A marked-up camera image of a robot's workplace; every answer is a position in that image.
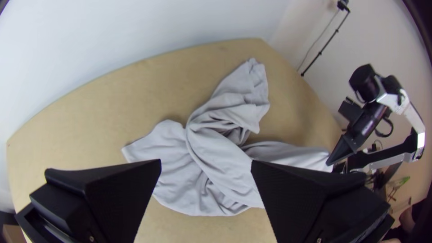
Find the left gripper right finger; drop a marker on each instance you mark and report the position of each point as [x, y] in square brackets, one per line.
[310, 206]

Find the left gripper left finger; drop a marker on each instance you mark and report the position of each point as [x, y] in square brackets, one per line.
[101, 199]

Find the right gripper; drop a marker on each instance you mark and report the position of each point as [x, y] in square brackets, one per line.
[366, 125]

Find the grey t-shirt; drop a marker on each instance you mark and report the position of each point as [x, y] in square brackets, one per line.
[209, 158]

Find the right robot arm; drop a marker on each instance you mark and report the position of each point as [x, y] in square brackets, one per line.
[413, 116]

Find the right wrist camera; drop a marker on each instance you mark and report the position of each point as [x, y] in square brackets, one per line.
[350, 109]

